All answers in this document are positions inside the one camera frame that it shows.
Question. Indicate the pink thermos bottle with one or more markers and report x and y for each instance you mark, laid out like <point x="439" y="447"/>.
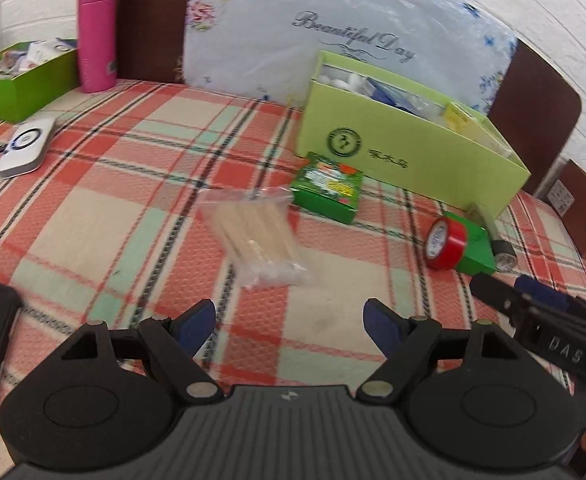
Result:
<point x="96" y="44"/>

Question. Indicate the black tape roll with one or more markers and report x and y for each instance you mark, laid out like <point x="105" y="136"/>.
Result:
<point x="505" y="258"/>

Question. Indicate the clear bag of sticks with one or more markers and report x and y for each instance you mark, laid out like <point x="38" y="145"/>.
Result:
<point x="252" y="228"/>

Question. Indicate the plaid bed sheet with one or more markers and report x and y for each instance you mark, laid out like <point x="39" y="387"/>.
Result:
<point x="109" y="229"/>

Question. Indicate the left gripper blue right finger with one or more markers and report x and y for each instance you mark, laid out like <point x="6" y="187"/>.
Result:
<point x="408" y="345"/>

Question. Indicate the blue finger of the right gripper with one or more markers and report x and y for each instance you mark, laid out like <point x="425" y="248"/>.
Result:
<point x="543" y="293"/>
<point x="498" y="295"/>

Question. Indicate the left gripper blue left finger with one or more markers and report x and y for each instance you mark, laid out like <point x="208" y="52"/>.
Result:
<point x="170" y="347"/>

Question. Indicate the small green printed box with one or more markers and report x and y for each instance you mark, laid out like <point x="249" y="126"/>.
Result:
<point x="329" y="188"/>

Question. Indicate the white round-button device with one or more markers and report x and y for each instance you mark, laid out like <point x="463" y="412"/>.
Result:
<point x="27" y="148"/>

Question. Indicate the floral plastic pillow bag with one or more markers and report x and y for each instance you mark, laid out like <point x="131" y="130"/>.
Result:
<point x="268" y="49"/>

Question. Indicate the dark wooden headboard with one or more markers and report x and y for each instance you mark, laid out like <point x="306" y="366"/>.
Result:
<point x="536" y="108"/>

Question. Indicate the large green open box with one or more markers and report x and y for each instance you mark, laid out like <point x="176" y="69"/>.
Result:
<point x="398" y="148"/>

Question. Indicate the red tape roll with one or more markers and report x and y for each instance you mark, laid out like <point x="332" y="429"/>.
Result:
<point x="445" y="244"/>

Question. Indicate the small green tray box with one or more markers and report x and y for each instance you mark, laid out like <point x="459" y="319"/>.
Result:
<point x="26" y="93"/>

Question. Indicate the yellow medicine box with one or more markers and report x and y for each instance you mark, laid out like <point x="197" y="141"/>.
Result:
<point x="457" y="119"/>

